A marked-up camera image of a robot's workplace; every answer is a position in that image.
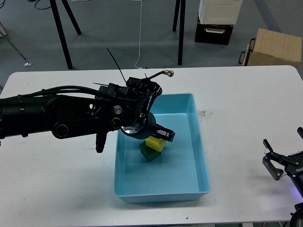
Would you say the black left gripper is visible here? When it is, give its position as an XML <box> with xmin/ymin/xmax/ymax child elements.
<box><xmin>121</xmin><ymin>113</ymin><xmax>175</xmax><ymax>142</ymax></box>

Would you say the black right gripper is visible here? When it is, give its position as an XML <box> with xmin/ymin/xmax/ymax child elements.
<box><xmin>262</xmin><ymin>127</ymin><xmax>303</xmax><ymax>197</ymax></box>

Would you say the yellow block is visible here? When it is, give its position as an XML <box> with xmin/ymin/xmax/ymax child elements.
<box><xmin>145</xmin><ymin>136</ymin><xmax>167</xmax><ymax>152</ymax></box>

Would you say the green block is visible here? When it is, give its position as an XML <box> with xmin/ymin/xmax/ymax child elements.
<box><xmin>140</xmin><ymin>142</ymin><xmax>161</xmax><ymax>162</ymax></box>

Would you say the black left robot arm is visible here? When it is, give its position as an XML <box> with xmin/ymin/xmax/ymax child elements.
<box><xmin>0</xmin><ymin>77</ymin><xmax>175</xmax><ymax>153</ymax></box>

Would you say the light blue plastic box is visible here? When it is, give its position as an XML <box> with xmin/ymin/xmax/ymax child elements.
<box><xmin>114</xmin><ymin>93</ymin><xmax>211</xmax><ymax>203</ymax></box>

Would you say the black zip tie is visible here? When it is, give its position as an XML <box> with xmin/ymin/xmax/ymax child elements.
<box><xmin>106</xmin><ymin>47</ymin><xmax>126</xmax><ymax>83</ymax></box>

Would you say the black table leg inner right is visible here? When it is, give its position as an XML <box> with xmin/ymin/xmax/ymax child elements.
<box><xmin>172</xmin><ymin>0</ymin><xmax>181</xmax><ymax>32</ymax></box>

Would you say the black table leg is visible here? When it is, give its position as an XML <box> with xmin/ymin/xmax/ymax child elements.
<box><xmin>62</xmin><ymin>0</ymin><xmax>81</xmax><ymax>35</ymax></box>
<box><xmin>178</xmin><ymin>0</ymin><xmax>186</xmax><ymax>66</ymax></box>
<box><xmin>172</xmin><ymin>0</ymin><xmax>181</xmax><ymax>32</ymax></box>
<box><xmin>49</xmin><ymin>0</ymin><xmax>73</xmax><ymax>70</ymax></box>

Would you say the black table leg inner left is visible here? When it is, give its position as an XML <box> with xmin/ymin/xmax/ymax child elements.
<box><xmin>62</xmin><ymin>0</ymin><xmax>81</xmax><ymax>35</ymax></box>

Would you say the grey stand leg left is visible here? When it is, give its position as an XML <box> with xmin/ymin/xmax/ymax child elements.
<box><xmin>0</xmin><ymin>23</ymin><xmax>26</xmax><ymax>60</ymax></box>

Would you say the black case with handle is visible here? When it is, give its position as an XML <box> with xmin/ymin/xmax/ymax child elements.
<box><xmin>195</xmin><ymin>21</ymin><xmax>234</xmax><ymax>45</ymax></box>

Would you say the white cable on floor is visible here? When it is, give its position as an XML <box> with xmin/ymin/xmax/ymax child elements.
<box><xmin>134</xmin><ymin>0</ymin><xmax>144</xmax><ymax>70</ymax></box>

